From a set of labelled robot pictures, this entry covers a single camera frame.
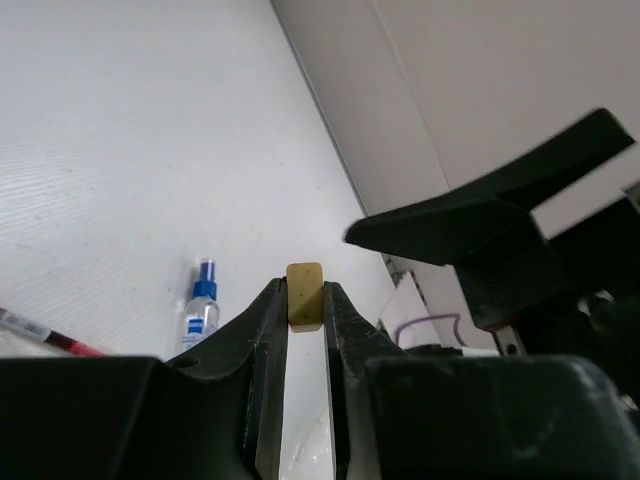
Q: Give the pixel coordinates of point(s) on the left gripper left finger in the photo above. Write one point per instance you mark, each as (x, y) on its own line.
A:
(213, 412)

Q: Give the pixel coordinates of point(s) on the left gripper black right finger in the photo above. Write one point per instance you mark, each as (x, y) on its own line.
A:
(395, 415)

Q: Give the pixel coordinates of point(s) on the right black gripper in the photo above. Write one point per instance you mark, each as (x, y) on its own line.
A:
(511, 275)

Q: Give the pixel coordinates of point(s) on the tan eraser block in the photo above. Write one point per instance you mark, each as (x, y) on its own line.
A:
(305, 297)

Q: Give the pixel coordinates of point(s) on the clear spray bottle blue nozzle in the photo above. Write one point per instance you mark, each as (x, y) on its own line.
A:
(201, 314)

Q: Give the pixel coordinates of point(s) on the red pen refill with white end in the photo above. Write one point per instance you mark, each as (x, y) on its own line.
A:
(40, 334)

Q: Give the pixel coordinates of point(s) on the aluminium rail right edge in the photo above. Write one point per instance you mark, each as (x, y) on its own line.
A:
(365, 108)

